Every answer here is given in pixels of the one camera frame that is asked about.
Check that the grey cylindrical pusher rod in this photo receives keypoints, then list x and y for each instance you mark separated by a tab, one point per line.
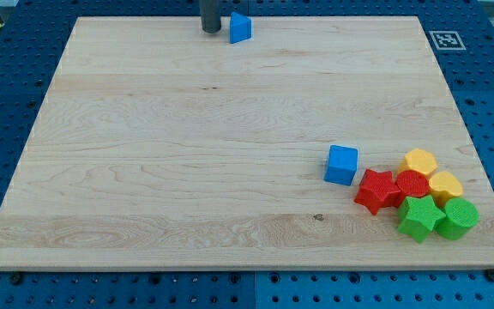
210	15

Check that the blue triangle block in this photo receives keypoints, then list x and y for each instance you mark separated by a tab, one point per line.
240	28

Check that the light wooden board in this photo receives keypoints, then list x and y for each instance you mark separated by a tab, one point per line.
160	147

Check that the blue cube block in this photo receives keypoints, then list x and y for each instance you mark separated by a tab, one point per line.
342	165

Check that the white fiducial marker tag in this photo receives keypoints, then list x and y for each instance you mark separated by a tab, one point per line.
445	40

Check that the red star block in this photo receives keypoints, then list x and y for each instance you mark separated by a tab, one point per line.
377	190

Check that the yellow hexagon block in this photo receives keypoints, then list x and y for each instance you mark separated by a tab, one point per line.
420	161

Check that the red cylinder block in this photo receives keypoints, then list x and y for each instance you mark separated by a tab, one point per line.
411	184

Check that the green star block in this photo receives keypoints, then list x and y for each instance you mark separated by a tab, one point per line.
418	217

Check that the yellow heart block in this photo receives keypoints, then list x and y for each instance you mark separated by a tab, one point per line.
444	186

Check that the green cylinder block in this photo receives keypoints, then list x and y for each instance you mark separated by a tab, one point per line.
460	217

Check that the black bolt front left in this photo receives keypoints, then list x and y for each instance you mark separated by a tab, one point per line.
16	278

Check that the black bolt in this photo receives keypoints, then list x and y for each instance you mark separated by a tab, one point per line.
16	278
489	275

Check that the black bolt front right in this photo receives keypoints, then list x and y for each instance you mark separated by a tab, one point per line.
489	275

